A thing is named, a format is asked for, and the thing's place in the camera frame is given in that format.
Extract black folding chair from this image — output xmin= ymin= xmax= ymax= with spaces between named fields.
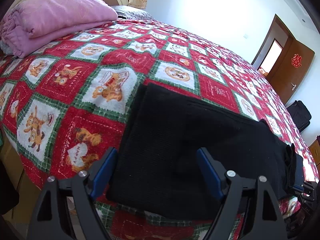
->
xmin=286 ymin=100 xmax=312 ymax=133

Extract red patchwork printed bedspread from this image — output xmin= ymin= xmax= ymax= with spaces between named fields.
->
xmin=0 ymin=19 xmax=320 ymax=240

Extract wooden cabinet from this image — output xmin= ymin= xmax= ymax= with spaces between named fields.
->
xmin=309 ymin=135 xmax=320 ymax=167

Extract brown wooden door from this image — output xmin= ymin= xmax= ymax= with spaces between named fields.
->
xmin=269 ymin=39 xmax=315 ymax=105

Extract brown door frame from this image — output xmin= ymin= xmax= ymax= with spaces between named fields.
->
xmin=251 ymin=14 xmax=294 ymax=73

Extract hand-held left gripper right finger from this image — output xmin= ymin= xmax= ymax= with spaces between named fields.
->
xmin=196 ymin=147 xmax=287 ymax=240

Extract black pants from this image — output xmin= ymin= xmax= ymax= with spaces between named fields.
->
xmin=106 ymin=83 xmax=304 ymax=220

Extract striped pillow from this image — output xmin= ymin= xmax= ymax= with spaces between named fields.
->
xmin=111 ymin=5 xmax=155 ymax=20

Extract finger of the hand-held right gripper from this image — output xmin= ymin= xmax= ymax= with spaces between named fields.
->
xmin=285 ymin=144 xmax=305 ymax=193

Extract folded pink blanket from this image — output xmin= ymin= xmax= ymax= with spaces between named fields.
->
xmin=0 ymin=0 xmax=118 ymax=58

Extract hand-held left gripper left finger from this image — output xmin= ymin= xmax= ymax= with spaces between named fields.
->
xmin=26 ymin=147 xmax=118 ymax=240

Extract beige bed base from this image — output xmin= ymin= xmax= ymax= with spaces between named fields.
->
xmin=0 ymin=130 xmax=50 ymax=217

